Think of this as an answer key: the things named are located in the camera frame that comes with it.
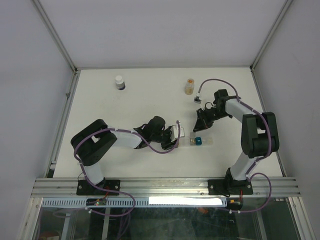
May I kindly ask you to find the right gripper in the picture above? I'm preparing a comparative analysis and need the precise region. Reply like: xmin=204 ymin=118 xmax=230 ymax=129
xmin=193 ymin=106 xmax=229 ymax=132

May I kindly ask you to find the weekly pill organizer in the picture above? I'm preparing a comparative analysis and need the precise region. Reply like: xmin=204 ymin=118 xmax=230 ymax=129
xmin=178 ymin=135 xmax=213 ymax=147

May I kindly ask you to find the clear bottle gold cap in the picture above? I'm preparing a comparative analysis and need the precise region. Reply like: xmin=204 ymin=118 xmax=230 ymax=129
xmin=184 ymin=78 xmax=195 ymax=95

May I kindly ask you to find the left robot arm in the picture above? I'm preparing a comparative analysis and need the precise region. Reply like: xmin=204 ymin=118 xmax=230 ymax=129
xmin=70 ymin=116 xmax=185 ymax=195

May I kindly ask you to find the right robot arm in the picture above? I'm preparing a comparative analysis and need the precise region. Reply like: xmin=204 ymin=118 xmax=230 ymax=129
xmin=193 ymin=89 xmax=280 ymax=197

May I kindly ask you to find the white cap pill bottle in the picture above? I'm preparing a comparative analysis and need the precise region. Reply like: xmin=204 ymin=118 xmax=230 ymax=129
xmin=115 ymin=75 xmax=126 ymax=91

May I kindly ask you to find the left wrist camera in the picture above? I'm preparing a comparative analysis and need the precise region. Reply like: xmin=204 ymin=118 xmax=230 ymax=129
xmin=169 ymin=124 xmax=185 ymax=141

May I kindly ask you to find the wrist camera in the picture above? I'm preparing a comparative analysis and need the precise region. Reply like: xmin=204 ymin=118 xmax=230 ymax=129
xmin=193 ymin=92 xmax=202 ymax=104
xmin=169 ymin=124 xmax=185 ymax=141

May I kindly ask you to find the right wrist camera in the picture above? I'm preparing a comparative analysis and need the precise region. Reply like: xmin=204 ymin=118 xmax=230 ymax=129
xmin=193 ymin=92 xmax=202 ymax=104

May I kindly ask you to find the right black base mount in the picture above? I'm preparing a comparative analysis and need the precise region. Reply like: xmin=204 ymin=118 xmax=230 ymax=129
xmin=207 ymin=178 xmax=253 ymax=197

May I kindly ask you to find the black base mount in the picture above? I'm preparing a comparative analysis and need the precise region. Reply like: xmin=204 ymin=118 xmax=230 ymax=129
xmin=207 ymin=178 xmax=253 ymax=197
xmin=76 ymin=179 xmax=121 ymax=196

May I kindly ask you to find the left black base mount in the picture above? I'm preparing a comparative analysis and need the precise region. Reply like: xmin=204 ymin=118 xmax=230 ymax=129
xmin=76 ymin=179 xmax=121 ymax=196

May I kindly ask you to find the aluminium mounting rail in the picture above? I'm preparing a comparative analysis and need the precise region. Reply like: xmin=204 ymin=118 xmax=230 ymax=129
xmin=31 ymin=176 xmax=301 ymax=198

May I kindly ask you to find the slotted cable duct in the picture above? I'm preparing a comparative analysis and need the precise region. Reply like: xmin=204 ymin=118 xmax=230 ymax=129
xmin=42 ymin=196 xmax=227 ymax=208

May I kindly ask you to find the right aluminium frame post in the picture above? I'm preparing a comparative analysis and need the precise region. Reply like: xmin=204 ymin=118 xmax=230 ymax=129
xmin=249 ymin=0 xmax=294 ymax=72

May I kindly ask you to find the aluminium frame post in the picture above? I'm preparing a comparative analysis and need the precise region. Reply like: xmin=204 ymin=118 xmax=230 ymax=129
xmin=31 ymin=0 xmax=78 ymax=72
xmin=249 ymin=0 xmax=294 ymax=72

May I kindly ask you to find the left aluminium frame post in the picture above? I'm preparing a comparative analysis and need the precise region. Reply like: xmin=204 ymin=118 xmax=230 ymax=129
xmin=31 ymin=0 xmax=78 ymax=72

